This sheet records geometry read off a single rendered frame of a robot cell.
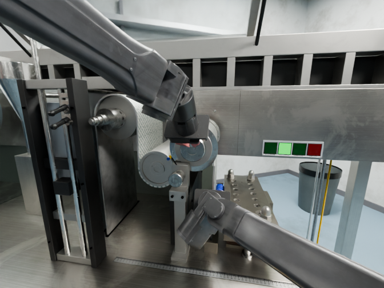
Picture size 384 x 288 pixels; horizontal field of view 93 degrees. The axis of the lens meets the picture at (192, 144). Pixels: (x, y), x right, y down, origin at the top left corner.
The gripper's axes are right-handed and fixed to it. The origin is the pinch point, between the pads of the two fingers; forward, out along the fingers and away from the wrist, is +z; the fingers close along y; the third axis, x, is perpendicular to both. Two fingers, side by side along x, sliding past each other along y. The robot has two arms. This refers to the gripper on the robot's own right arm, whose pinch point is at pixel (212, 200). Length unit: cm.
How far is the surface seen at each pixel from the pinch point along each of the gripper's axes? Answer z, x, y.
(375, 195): 222, 23, 208
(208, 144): -11.8, 15.9, -1.8
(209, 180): 30.1, 9.0, -3.2
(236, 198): 10.1, 1.5, 8.4
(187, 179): -9.3, 5.5, -7.7
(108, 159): -2.8, 10.9, -38.4
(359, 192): 47, 11, 74
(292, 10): 191, 313, 106
